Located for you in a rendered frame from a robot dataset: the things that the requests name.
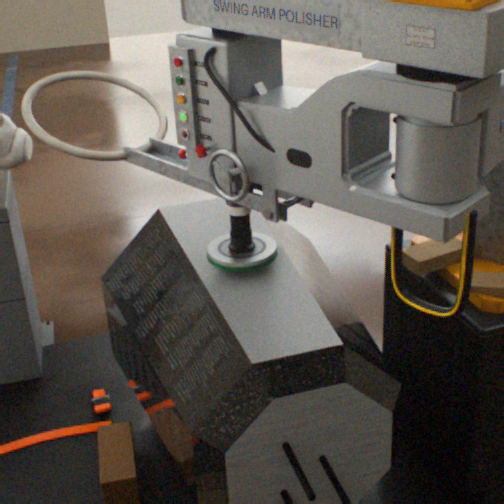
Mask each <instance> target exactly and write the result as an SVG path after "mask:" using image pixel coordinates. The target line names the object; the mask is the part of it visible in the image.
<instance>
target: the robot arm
mask: <svg viewBox="0 0 504 504"><path fill-rule="evenodd" d="M31 155H32V139H31V137H30V136H29V134H28V133H27V132H26V131H24V130H23V129H22V128H17V127H16V125H15V124H14V123H13V122H12V121H11V120H10V118H9V117H8V116H6V115H4V114H2V113H1V112H0V169H11V168H16V167H19V166H21V165H24V164H25V163H26V162H27V161H29V160H30V158H31Z"/></svg>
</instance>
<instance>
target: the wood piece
mask: <svg viewBox="0 0 504 504"><path fill-rule="evenodd" d="M461 251H462V241H461V240H459V239H457V238H455V237H454V238H453V239H451V240H449V241H448V242H447V243H443V242H440V241H436V240H433V239H432V240H429V241H426V242H422V243H419V244H416V245H413V246H409V247H406V248H403V250H402V265H403V266H404V267H406V268H407V269H409V270H410V271H412V272H413V273H415V274H416V275H418V276H420V275H423V274H426V273H429V272H432V271H435V270H438V269H441V268H445V267H448V266H451V265H454V264H457V263H460V262H461Z"/></svg>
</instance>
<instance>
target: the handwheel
mask: <svg viewBox="0 0 504 504"><path fill-rule="evenodd" d="M219 156H227V157H229V158H231V159H232V160H233V161H234V162H235V163H236V165H237V166H238V167H237V168H235V169H233V168H232V167H227V168H224V167H223V166H222V165H221V164H220V163H219V162H218V161H217V160H216V159H217V158H218V157H219ZM214 167H215V168H216V169H218V170H219V171H220V173H219V177H220V180H221V182H222V183H223V184H225V185H226V190H227V193H226V192H225V191H224V190H223V189H222V188H221V187H220V185H219V184H218V182H217V180H216V177H215V172H214ZM239 175H242V180H243V187H242V190H241V192H240V193H239V194H238V195H236V196H233V192H232V183H233V182H235V181H236V180H237V176H239ZM208 176H209V179H210V182H211V184H212V186H213V188H214V190H215V191H216V192H217V194H218V195H219V196H220V197H222V198H223V199H225V200H227V201H229V202H239V201H241V200H243V199H244V198H245V197H246V195H247V193H248V190H249V175H248V171H247V169H246V167H245V165H244V163H243V161H242V160H241V159H240V158H239V156H237V155H236V154H235V153H234V152H232V151H230V150H228V149H218V150H216V151H215V152H213V153H212V155H211V156H210V158H209V161H208Z"/></svg>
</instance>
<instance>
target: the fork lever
mask: <svg viewBox="0 0 504 504"><path fill-rule="evenodd" d="M149 142H151V143H152V144H153V150H152V151H150V152H149V153H147V154H146V153H144V152H141V151H138V150H135V149H133V148H130V147H127V146H124V147H123V151H124V152H125V153H126V154H127V159H126V160H124V161H126V162H128V163H131V164H134V165H136V166H139V167H142V168H144V169H147V170H150V171H152V172H155V173H157V174H160V175H163V176H165V177H168V178H171V179H173V180H176V181H179V182H181V183H184V184H186V185H189V186H192V187H194V188H197V189H200V190H202V191H205V192H208V193H210V194H213V195H216V196H218V197H220V196H219V195H218V194H217V192H216V191H215V190H214V188H213V186H212V184H210V183H207V182H204V181H201V180H198V179H195V178H192V177H190V176H189V175H188V167H187V159H181V158H180V157H179V155H178V152H179V151H180V150H181V149H186V148H184V147H181V146H178V145H175V144H172V143H169V142H166V141H163V140H160V139H157V138H154V137H149ZM278 197H280V198H283V199H285V200H286V201H284V202H279V220H281V221H284V222H285V221H287V208H289V207H291V206H293V205H295V204H299V205H302V206H305V207H308V208H312V206H313V201H310V200H307V199H304V198H301V197H298V196H295V195H291V194H288V193H285V192H282V191H279V190H278ZM234 203H237V204H239V205H242V206H245V207H247V208H250V209H252V210H255V211H258V212H260V213H263V217H264V218H265V219H266V220H269V219H272V218H273V212H272V211H271V210H270V209H269V208H268V209H265V210H263V196H262V195H260V194H257V193H254V192H251V191H249V190H248V193H247V195H246V197H245V198H244V199H243V200H241V201H239V202H234Z"/></svg>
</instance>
